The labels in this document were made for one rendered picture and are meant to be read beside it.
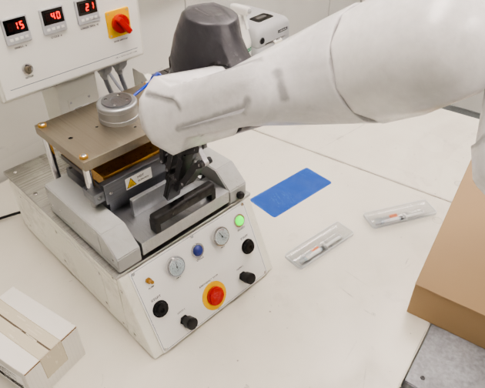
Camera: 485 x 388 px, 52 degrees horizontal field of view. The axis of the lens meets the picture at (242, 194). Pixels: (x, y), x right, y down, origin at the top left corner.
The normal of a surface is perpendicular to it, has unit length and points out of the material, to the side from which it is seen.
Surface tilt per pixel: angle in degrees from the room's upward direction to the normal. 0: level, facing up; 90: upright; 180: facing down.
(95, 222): 0
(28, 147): 90
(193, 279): 65
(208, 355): 0
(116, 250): 41
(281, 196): 0
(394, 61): 76
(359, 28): 54
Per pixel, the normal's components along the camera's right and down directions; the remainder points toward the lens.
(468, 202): -0.37, -0.26
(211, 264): 0.64, 0.07
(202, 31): -0.21, 0.60
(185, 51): -0.58, 0.53
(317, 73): -0.76, 0.31
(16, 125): 0.82, 0.36
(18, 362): 0.03, -0.77
